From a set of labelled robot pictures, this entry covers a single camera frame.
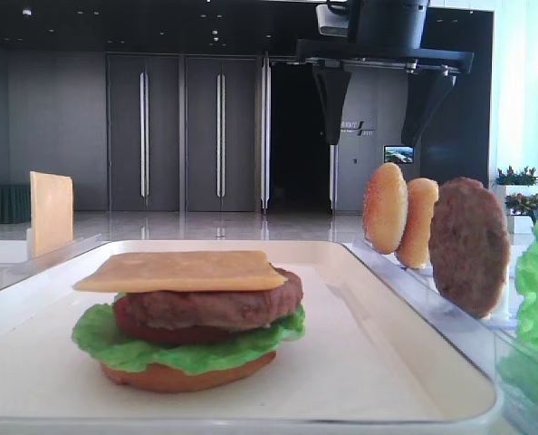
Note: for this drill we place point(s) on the long clear acrylic rail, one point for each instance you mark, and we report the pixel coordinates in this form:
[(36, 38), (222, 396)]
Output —
[(491, 343), (13, 273)]

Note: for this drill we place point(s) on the left long clear acrylic rail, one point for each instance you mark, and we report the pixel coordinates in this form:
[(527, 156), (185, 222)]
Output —
[(13, 273)]

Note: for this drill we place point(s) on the brown meat patty on burger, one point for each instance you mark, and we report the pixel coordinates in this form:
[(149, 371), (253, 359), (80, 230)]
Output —
[(231, 311)]

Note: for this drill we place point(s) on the dark double door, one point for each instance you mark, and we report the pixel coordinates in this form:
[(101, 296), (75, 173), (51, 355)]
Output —
[(220, 134), (144, 133)]

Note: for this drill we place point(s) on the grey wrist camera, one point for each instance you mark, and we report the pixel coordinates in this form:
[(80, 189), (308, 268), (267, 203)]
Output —
[(333, 18)]

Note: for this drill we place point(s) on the small wall screen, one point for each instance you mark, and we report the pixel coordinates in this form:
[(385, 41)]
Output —
[(399, 154)]

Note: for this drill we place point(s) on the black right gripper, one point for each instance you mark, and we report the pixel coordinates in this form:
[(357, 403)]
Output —
[(387, 34)]

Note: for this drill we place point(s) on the right long clear acrylic rail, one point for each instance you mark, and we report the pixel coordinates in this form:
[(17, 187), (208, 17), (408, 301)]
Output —
[(491, 343)]

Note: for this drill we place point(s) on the green lettuce leaf on burger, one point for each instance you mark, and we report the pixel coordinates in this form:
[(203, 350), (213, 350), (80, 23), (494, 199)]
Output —
[(97, 334)]

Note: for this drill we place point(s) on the dark double door right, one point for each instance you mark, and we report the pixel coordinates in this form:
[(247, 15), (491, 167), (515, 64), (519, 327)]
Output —
[(220, 134)]

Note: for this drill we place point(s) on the bottom burger bun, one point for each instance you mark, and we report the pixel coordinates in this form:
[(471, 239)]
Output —
[(163, 379)]

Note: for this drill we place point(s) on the orange cheese slice on burger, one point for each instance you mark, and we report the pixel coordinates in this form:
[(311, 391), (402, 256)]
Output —
[(194, 271)]

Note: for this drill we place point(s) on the red tomato slice on burger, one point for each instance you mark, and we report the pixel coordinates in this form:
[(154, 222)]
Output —
[(163, 336)]

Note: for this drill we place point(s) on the green round ottoman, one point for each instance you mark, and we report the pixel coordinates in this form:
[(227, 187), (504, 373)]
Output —
[(15, 203)]

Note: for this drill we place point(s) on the upright brown meat patty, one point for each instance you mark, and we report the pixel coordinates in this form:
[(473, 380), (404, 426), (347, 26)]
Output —
[(469, 247)]

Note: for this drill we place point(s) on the dark double door left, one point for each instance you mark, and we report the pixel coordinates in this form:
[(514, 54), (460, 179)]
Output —
[(144, 133)]

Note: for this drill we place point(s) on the upright plain burger bun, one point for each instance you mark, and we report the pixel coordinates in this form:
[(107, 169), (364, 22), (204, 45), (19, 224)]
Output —
[(413, 248)]

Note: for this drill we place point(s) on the potted flower plants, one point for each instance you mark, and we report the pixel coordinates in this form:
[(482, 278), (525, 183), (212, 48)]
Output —
[(518, 192)]

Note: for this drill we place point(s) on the upright orange cheese slice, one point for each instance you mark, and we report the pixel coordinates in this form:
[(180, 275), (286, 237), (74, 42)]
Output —
[(51, 212)]

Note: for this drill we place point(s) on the sesame top burger bun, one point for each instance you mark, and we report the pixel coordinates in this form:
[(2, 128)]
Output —
[(385, 208)]

